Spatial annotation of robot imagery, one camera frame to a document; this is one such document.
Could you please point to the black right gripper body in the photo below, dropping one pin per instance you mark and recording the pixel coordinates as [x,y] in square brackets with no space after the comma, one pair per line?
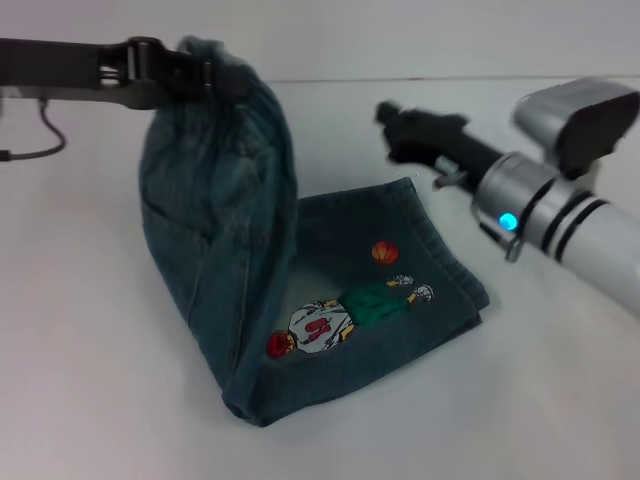
[445,140]

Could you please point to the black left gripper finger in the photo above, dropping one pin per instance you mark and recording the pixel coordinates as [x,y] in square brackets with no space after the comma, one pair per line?
[210,75]

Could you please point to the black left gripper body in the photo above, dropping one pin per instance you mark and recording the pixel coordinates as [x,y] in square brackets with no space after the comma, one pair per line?
[70,70]

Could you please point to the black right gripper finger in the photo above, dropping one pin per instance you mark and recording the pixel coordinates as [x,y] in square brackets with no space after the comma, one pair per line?
[390,112]
[400,150]

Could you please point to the blue denim shorts with embroidery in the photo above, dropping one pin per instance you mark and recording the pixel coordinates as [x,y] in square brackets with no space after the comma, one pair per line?
[240,240]

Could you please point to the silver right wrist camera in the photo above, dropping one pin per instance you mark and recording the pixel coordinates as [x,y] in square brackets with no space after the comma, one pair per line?
[575,120]

